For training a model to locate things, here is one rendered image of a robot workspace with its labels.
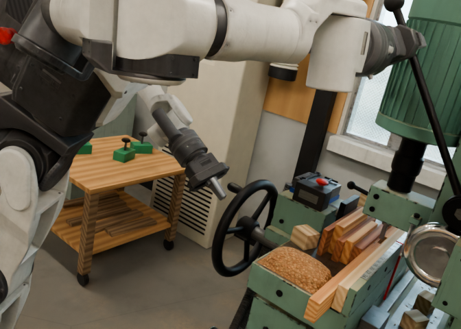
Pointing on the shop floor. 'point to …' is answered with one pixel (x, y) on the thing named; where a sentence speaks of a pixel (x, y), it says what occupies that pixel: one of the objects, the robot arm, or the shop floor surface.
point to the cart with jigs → (116, 197)
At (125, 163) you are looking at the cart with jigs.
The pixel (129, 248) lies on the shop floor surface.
